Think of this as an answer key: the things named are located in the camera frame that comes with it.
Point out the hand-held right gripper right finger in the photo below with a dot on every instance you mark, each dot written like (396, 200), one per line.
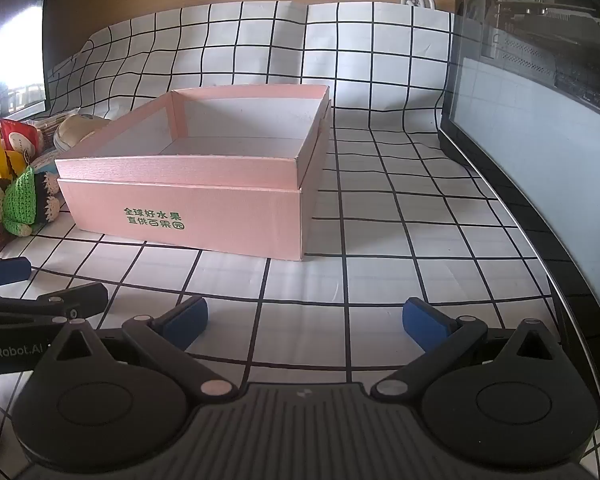
(422, 321)

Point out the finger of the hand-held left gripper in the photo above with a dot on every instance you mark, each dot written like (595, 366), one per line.
(5, 271)
(80, 296)

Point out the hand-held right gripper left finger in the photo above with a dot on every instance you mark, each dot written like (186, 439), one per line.
(185, 322)

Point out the crochet doll with green dress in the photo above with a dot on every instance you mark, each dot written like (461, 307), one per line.
(20, 195)

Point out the blue white snack packet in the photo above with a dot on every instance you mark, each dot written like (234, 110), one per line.
(42, 161)

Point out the pink cardboard box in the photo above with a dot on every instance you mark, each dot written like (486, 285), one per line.
(190, 195)

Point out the red printed packet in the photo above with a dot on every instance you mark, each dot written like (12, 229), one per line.
(20, 140)

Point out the beige round pouch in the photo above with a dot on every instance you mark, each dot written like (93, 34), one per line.
(75, 132)

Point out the black grid white tablecloth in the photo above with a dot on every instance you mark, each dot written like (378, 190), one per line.
(380, 260)

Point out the black computer monitor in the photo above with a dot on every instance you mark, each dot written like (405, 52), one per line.
(10, 35)

